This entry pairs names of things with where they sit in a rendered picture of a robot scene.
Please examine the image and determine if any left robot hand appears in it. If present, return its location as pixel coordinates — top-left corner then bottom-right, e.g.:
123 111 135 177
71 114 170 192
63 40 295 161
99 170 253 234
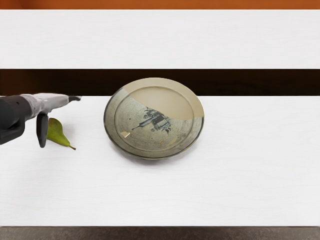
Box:
20 92 83 149

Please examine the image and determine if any beige grey patterned plate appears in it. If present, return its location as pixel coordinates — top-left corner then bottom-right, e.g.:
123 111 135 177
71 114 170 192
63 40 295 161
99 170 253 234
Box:
103 76 205 161

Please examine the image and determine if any green pear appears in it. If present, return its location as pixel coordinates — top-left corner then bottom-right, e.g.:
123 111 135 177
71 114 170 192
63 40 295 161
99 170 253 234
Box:
45 117 77 151

